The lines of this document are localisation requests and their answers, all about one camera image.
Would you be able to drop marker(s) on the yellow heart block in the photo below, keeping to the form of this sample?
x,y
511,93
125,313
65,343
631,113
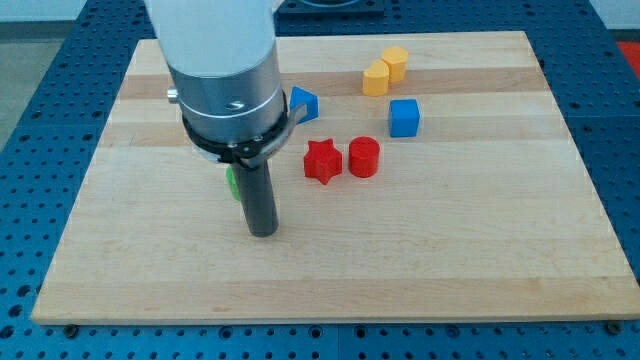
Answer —
x,y
375,79

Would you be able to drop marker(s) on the light wooden board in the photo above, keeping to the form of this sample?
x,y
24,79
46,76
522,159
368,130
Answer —
x,y
487,215

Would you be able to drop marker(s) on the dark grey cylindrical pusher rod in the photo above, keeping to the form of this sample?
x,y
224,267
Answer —
x,y
257,198

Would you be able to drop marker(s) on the red star block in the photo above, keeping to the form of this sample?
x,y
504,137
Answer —
x,y
323,161

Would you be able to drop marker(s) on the blue triangle block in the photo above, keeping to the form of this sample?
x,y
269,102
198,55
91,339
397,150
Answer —
x,y
300,96

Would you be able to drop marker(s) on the blue cube block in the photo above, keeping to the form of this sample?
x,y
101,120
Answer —
x,y
403,118

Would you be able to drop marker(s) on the green circle block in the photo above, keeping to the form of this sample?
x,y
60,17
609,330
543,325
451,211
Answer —
x,y
231,181

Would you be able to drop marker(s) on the red cylinder block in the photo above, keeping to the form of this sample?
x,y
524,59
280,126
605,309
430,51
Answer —
x,y
364,154

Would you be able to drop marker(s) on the yellow hexagon block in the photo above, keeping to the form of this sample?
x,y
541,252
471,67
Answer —
x,y
396,59

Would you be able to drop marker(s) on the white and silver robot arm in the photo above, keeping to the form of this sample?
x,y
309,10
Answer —
x,y
222,57

